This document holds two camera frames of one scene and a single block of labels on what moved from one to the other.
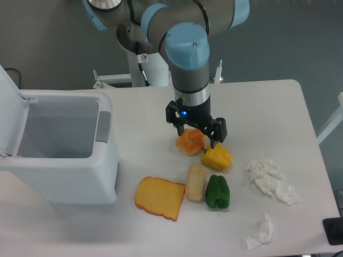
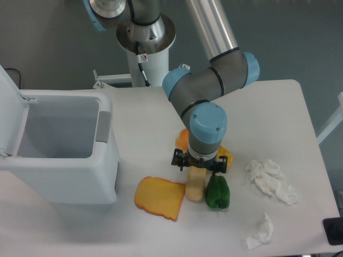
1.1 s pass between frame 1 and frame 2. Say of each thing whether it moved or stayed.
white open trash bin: stayed
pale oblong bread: stayed
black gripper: moved
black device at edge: stayed
